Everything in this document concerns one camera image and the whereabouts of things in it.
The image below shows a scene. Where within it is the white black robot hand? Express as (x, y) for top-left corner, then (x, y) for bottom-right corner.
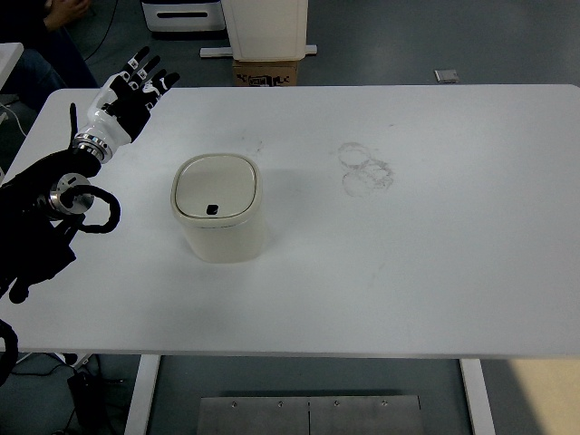
(71, 46), (179, 164)

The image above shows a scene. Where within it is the cream lidded trash can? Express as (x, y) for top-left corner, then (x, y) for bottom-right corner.
(170, 154), (266, 264)

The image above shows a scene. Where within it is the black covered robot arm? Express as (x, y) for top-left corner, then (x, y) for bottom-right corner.
(1, 150), (101, 304)

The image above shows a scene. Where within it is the seated person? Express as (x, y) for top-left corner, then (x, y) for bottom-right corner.
(1, 1), (99, 112)

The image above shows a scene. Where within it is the white appliance with slot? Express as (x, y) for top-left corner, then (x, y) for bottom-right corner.
(140, 0), (226, 33)

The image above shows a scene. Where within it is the white metal base bar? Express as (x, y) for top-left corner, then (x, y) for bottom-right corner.
(199, 44), (318, 62)

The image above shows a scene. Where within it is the white side table edge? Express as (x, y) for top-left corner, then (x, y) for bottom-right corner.
(0, 43), (24, 88)

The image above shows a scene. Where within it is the cardboard box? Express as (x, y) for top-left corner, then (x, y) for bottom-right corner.
(232, 61), (299, 87)

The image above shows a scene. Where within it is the black device under table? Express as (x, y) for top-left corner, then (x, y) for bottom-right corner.
(67, 372), (106, 430)

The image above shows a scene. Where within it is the left white table leg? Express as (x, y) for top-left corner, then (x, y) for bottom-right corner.
(124, 354), (161, 435)

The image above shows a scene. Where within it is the white table leg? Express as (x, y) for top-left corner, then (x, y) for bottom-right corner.
(459, 359), (496, 435)
(124, 354), (161, 435)

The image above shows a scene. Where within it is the small grey floor plate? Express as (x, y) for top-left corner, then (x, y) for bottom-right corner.
(433, 69), (460, 84)

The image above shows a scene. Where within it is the metal floor plate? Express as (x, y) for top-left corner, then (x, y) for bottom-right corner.
(197, 395), (425, 434)

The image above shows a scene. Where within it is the right white table leg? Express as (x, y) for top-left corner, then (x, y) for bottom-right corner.
(459, 359), (496, 435)

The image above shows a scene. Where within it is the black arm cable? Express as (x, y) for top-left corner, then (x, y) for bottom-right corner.
(67, 184), (122, 236)

